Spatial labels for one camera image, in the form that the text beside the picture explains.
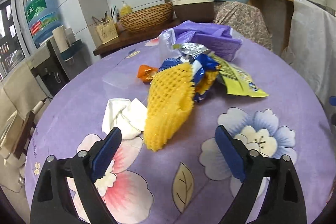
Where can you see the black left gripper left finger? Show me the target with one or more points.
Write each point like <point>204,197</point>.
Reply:
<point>52,202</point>

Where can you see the clear plastic cup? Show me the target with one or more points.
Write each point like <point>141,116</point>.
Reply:
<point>122,77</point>

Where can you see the blue snack wrapper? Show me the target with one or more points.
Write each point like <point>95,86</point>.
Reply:
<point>199,66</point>

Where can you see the yellow foam fruit net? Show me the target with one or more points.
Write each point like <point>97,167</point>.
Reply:
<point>171,99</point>

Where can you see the orange peel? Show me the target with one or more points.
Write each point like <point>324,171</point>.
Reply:
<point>146,73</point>

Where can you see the wooden chair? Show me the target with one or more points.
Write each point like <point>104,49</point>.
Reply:
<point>25,131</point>

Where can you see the purple floral tablecloth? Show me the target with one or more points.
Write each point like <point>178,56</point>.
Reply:
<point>188,181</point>

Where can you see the crumpled white tissue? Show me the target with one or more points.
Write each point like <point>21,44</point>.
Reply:
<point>129,116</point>

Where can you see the yellow-green snack bag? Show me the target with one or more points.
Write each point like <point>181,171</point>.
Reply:
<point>237,81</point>

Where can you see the water dispenser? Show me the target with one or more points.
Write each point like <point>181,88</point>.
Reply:
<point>56,68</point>

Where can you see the white cloth cover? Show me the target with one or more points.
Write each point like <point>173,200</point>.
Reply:
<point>311,50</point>

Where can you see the window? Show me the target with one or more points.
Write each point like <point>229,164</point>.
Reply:
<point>14,48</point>

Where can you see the purple plastic package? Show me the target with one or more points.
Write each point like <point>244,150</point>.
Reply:
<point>215,37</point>

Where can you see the dark wooden counter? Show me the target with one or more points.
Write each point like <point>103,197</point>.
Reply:
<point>126,39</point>

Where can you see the beige chopstick holder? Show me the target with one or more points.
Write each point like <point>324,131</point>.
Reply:
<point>107,31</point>

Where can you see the silver foil wrapper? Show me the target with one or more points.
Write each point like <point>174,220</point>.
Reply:
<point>191,49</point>

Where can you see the floral cloth cover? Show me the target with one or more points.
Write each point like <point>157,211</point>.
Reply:
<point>245,19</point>

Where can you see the blue water jug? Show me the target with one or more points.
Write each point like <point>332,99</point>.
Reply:
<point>42,18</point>

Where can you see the woven basin sink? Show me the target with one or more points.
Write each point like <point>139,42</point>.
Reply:
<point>146,19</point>

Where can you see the yellow soap bottle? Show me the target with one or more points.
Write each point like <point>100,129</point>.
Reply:
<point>126,9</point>

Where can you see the brown white rice cooker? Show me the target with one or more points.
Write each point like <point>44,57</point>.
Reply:
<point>199,11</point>

